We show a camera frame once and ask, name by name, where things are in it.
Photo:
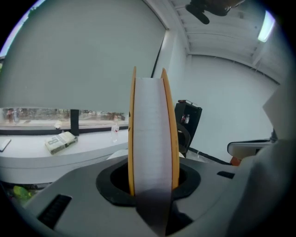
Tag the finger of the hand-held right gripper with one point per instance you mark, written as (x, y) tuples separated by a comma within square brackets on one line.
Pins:
[(245, 149)]

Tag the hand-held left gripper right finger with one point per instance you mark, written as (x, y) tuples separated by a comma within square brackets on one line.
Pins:
[(208, 185)]

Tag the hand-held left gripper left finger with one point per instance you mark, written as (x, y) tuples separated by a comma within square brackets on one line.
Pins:
[(88, 208)]

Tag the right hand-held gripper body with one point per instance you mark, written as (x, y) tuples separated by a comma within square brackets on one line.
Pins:
[(278, 113)]

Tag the black cabinet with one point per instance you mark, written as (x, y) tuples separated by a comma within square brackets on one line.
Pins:
[(194, 129)]

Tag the small clear bottle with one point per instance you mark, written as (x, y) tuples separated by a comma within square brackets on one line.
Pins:
[(188, 119)]

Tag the small dark bottle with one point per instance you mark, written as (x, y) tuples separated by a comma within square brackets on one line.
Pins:
[(184, 119)]

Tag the white window ledge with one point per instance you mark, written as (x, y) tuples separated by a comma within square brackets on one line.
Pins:
[(27, 159)]

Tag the clear plastic bottle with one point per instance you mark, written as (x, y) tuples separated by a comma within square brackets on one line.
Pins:
[(115, 133)]

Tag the ceiling light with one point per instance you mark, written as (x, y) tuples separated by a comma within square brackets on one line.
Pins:
[(266, 26)]

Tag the wide grey roller blind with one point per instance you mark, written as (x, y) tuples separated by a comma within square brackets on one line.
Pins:
[(81, 58)]

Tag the black window frame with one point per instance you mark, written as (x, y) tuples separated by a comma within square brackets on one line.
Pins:
[(74, 122)]

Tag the black head-worn camera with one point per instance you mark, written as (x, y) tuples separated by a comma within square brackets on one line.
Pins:
[(199, 12)]

